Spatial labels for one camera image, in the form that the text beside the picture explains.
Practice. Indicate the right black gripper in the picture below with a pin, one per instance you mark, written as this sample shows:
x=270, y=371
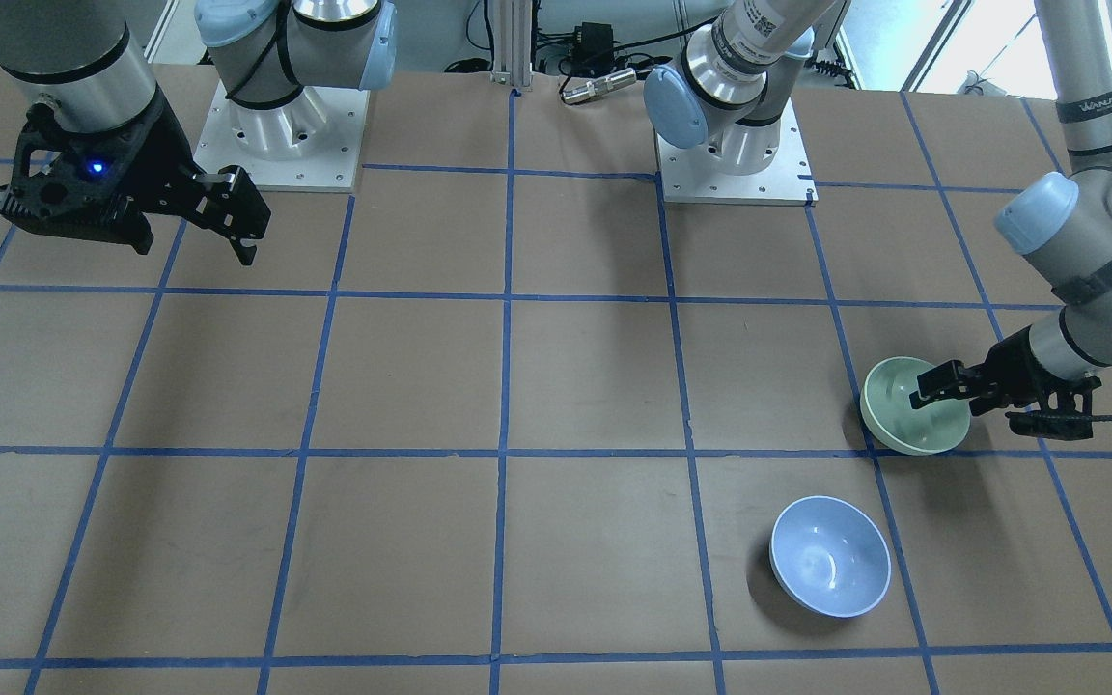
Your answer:
x=162, y=154

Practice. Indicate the silver metal cylinder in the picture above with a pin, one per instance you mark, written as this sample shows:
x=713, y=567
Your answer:
x=599, y=87

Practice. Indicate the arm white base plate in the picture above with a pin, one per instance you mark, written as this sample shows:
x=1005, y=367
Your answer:
x=760, y=165
x=311, y=145

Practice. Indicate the green bowl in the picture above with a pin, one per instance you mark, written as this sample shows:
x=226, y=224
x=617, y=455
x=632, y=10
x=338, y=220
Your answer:
x=885, y=406

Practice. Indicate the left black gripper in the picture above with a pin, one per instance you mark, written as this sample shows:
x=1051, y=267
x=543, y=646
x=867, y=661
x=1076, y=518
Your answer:
x=1012, y=372

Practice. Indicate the blue bowl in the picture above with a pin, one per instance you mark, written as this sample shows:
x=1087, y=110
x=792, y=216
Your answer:
x=830, y=557

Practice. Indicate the aluminium frame post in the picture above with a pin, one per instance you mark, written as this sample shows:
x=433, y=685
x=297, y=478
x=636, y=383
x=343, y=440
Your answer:
x=513, y=40

